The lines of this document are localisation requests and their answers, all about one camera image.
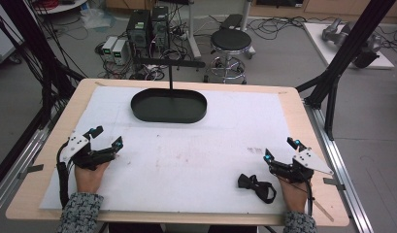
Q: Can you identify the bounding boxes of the black flat case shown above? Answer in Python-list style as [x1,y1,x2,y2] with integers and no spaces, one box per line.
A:
[219,13,245,32]

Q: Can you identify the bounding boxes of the black computer tower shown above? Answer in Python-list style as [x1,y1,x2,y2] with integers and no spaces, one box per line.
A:
[150,5,171,52]
[125,9,152,60]

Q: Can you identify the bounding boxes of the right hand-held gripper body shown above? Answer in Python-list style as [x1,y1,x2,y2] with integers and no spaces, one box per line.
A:
[268,148,335,184]

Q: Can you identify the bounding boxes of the black metal frame post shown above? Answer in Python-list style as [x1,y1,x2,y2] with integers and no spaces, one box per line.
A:
[295,0,397,142]
[0,0,87,128]

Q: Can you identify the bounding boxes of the black bow tie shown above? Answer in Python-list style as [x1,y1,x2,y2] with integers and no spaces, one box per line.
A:
[237,173,278,205]

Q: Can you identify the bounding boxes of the black stand with oval tray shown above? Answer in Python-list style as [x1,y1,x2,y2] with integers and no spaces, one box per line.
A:
[130,56,209,124]

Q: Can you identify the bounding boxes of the thin wooden strip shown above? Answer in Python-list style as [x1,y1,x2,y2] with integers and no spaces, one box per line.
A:
[312,198,335,223]

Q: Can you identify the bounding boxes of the white floor board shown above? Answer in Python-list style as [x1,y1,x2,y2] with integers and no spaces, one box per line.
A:
[302,21,395,71]

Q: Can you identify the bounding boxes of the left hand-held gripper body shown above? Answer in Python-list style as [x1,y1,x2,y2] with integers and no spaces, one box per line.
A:
[59,130,118,172]

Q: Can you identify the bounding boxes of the person's left hand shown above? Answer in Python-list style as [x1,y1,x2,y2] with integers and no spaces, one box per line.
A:
[74,154,120,195]

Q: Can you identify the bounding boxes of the white foam mat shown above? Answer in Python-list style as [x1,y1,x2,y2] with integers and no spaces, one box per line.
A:
[39,84,313,216]

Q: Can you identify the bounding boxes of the aluminium rail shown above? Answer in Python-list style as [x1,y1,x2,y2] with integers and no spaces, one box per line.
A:
[302,98,376,233]
[0,106,68,221]

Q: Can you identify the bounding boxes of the black round stool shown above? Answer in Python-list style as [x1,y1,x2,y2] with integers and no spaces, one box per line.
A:
[203,27,256,85]

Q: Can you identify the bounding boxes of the grey metal bracket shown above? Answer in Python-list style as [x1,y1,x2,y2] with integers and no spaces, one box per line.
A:
[17,163,46,181]
[322,177,347,192]

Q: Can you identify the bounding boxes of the black floor cables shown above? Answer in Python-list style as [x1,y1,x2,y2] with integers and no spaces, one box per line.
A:
[247,15,324,42]

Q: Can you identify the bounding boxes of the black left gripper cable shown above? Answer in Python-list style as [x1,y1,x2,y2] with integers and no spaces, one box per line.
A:
[55,142,75,209]

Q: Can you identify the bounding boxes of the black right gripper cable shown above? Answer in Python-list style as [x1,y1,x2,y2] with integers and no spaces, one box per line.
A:
[302,178,315,217]

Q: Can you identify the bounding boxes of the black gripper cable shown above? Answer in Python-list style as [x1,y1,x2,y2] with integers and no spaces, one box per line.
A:
[55,142,75,209]
[302,178,315,217]

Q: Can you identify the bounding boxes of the white power supply unit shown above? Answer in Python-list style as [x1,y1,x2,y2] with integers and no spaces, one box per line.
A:
[101,35,118,62]
[111,38,129,66]

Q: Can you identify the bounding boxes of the white table leg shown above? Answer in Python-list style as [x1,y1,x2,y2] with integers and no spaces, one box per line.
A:
[240,0,256,60]
[185,0,203,60]

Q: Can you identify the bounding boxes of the clear plastic bag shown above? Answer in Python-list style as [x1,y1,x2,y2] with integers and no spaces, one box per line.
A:
[79,7,116,31]

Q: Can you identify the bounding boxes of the person's right hand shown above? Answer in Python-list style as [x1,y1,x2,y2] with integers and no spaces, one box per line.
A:
[276,174,313,216]

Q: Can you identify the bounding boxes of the round white table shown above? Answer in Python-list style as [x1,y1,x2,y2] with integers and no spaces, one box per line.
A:
[32,0,89,16]

